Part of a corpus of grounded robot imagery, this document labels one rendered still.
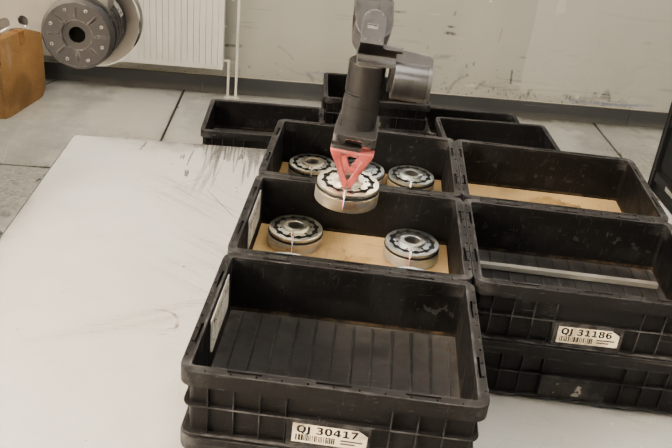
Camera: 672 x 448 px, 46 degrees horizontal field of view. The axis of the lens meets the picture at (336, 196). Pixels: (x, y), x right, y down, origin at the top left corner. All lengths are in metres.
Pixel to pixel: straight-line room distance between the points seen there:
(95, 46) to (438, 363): 0.90
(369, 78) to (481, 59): 3.51
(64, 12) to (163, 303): 0.59
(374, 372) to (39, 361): 0.58
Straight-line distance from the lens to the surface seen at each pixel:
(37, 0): 1.80
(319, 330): 1.31
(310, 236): 1.50
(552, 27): 4.73
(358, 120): 1.22
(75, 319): 1.56
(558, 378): 1.43
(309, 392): 1.05
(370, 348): 1.28
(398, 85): 1.21
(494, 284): 1.31
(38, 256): 1.75
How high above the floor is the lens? 1.60
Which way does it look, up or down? 27 degrees down
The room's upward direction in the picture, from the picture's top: 6 degrees clockwise
